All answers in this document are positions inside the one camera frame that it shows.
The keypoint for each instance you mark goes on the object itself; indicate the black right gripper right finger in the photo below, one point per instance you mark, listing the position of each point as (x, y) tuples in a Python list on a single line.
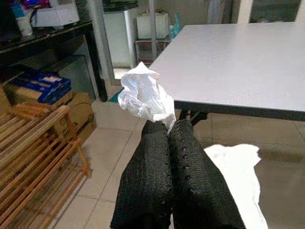
[(197, 190)]

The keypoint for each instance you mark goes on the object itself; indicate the black desk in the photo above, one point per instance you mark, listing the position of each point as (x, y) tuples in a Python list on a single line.
[(95, 59)]

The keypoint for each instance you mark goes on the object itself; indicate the white desktop appliance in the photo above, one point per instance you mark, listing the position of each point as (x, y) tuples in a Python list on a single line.
[(57, 16)]

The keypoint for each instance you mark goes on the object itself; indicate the white tissue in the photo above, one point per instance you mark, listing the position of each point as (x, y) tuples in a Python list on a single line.
[(143, 95)]

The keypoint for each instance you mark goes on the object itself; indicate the white square box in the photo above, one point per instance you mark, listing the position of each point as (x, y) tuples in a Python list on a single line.
[(163, 26)]

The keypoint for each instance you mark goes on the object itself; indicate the blue printed carton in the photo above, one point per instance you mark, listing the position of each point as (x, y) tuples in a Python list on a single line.
[(43, 86)]

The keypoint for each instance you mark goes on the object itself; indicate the white paper cup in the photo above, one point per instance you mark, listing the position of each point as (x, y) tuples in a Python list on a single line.
[(24, 27)]

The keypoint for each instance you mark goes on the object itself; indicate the black table frame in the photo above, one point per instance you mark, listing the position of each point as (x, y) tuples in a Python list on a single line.
[(238, 111)]

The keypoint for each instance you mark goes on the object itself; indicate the wooden slatted rack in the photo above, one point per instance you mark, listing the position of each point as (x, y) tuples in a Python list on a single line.
[(35, 155)]

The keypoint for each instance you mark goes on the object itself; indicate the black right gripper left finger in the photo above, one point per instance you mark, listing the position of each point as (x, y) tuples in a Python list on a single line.
[(147, 181)]

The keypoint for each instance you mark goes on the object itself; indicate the teal floor mat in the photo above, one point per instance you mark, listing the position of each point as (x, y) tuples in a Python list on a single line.
[(115, 97)]

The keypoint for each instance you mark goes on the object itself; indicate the white low cupboard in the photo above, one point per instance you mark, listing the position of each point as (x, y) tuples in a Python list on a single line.
[(119, 35)]

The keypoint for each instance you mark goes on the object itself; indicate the brown cardboard box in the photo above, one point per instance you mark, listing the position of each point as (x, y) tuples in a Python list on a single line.
[(81, 114), (23, 95)]

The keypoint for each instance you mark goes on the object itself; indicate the teal plastic stand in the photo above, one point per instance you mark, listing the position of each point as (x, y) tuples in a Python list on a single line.
[(176, 26)]

